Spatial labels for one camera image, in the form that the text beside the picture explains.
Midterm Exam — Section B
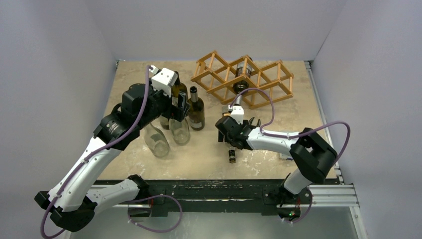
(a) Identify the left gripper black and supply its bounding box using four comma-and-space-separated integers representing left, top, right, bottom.
136, 78, 190, 129

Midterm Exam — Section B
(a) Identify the square clear whisky bottle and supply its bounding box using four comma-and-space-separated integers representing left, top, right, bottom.
221, 112, 237, 165

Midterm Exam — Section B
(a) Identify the dark green bottle silver neck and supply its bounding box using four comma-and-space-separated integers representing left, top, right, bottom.
188, 86, 205, 130

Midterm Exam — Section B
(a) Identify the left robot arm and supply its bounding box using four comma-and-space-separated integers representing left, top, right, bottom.
34, 84, 190, 232

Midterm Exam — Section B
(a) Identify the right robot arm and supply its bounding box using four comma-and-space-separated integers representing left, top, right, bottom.
215, 116, 339, 203

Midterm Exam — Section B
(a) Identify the dark green bottle left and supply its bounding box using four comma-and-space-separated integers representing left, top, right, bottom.
159, 116, 169, 130

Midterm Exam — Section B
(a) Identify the dark green bottle back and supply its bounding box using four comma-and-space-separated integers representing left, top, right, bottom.
172, 71, 188, 100

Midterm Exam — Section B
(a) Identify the clear glass bottle tall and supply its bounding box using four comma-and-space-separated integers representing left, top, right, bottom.
169, 119, 191, 145

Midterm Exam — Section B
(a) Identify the clear glass bottle front-left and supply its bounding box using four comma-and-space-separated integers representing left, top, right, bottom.
144, 123, 170, 158

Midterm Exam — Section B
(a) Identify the dark bottle in rack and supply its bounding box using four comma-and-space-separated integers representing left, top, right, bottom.
232, 55, 253, 111

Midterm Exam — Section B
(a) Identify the wooden wine rack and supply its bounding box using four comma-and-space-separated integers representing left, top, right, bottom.
191, 51, 294, 109

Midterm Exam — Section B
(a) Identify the clear plastic parts box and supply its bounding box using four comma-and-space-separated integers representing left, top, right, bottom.
279, 153, 293, 161

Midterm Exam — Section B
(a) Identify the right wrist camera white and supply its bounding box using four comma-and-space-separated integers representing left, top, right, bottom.
228, 105, 244, 124

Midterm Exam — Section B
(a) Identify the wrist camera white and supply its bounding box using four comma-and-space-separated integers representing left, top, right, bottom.
228, 105, 244, 124
149, 65, 178, 97

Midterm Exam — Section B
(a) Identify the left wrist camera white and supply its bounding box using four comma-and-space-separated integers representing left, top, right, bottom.
149, 65, 178, 97

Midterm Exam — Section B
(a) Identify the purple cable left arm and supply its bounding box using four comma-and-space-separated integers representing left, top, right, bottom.
40, 64, 156, 239

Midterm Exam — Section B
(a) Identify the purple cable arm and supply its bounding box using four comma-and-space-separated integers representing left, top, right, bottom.
230, 88, 351, 166
40, 64, 156, 239

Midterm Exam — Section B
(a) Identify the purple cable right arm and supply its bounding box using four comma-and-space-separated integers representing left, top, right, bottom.
230, 88, 351, 166

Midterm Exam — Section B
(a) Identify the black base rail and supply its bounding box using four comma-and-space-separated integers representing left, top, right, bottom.
117, 179, 312, 219

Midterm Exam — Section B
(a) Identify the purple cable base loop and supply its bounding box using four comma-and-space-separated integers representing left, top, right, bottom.
127, 194, 184, 233

